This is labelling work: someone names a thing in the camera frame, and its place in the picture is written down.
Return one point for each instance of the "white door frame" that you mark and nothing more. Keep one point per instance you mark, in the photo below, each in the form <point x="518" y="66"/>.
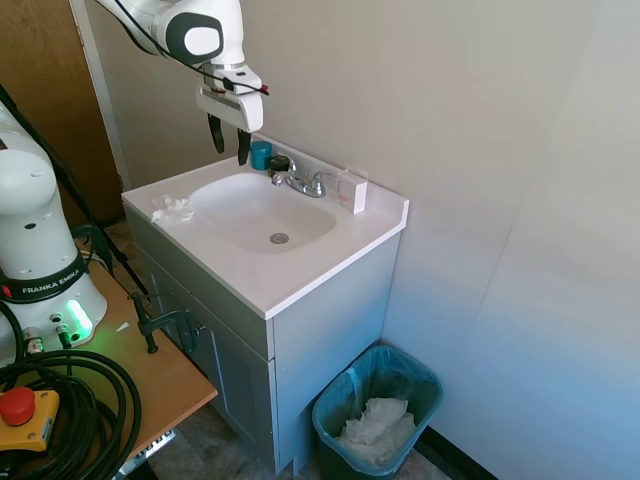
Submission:
<point x="100" y="100"/>

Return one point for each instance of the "white tissue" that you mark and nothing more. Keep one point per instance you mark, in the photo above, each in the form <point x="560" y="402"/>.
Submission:
<point x="172" y="207"/>

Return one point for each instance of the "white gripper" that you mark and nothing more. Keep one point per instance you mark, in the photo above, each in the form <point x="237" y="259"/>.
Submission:
<point x="235" y="107"/>

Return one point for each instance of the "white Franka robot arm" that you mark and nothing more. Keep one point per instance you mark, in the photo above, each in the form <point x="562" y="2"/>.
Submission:
<point x="30" y="200"/>

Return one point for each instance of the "white sink countertop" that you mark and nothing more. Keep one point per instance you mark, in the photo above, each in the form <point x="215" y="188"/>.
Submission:
<point x="310" y="265"/>

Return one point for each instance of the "black C-clamp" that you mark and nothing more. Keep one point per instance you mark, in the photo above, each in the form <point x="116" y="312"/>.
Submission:
<point x="165" y="320"/>

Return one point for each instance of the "black baseboard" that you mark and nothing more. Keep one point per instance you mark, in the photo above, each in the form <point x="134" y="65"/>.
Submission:
<point x="450" y="450"/>

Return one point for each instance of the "chrome sink drain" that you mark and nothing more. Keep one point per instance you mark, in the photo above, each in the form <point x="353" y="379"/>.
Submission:
<point x="279" y="238"/>

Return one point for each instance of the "metal cabinet knob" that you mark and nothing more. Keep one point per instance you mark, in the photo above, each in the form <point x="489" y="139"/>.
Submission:
<point x="199" y="330"/>

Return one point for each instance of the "brown wooden door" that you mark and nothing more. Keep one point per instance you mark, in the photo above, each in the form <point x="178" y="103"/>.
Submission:
<point x="50" y="100"/>

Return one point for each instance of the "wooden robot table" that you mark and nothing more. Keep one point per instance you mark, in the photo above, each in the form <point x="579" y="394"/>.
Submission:
<point x="165" y="380"/>

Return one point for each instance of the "grey vanity cabinet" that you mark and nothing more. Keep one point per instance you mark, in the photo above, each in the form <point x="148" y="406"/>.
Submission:
<point x="320" y="375"/>

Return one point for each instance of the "yellow emergency stop button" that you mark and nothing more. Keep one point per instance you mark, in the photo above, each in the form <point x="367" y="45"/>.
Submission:
<point x="25" y="415"/>

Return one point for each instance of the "teal plastic cup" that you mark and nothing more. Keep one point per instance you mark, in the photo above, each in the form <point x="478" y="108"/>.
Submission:
<point x="261" y="156"/>

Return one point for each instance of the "white cardboard box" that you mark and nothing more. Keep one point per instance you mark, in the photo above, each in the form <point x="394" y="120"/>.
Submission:
<point x="356" y="195"/>

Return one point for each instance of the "black round jar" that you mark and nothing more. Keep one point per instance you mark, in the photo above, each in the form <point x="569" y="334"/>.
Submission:
<point x="279" y="164"/>

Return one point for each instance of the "desk height control panel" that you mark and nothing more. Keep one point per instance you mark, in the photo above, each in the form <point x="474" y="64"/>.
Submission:
<point x="155" y="442"/>

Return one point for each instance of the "blue plastic bin liner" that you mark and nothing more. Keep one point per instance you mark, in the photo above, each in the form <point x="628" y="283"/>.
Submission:
<point x="395" y="372"/>

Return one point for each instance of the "white tissues pile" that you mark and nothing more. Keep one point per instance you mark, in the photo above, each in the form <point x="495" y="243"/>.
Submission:
<point x="380" y="425"/>

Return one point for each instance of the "white paper scrap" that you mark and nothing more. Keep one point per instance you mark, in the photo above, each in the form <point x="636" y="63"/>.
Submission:
<point x="122" y="327"/>

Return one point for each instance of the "dark green trash bin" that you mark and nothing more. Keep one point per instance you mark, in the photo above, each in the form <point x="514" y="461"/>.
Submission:
<point x="330" y="450"/>

